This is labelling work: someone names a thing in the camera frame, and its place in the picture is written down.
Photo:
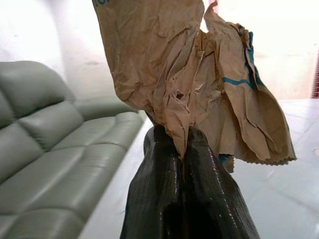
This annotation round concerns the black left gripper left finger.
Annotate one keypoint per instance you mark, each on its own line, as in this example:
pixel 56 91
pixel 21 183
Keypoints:
pixel 152 189

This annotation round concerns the dark red object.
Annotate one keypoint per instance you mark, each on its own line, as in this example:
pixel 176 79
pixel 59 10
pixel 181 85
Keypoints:
pixel 315 82

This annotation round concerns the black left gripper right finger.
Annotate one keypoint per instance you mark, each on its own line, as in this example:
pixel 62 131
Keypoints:
pixel 211 191

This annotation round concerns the brown paper bag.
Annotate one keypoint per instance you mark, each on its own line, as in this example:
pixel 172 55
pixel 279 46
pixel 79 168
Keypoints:
pixel 189 77

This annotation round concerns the grey-green leather sofa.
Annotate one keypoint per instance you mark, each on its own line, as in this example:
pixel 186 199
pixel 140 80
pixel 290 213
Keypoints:
pixel 49 149

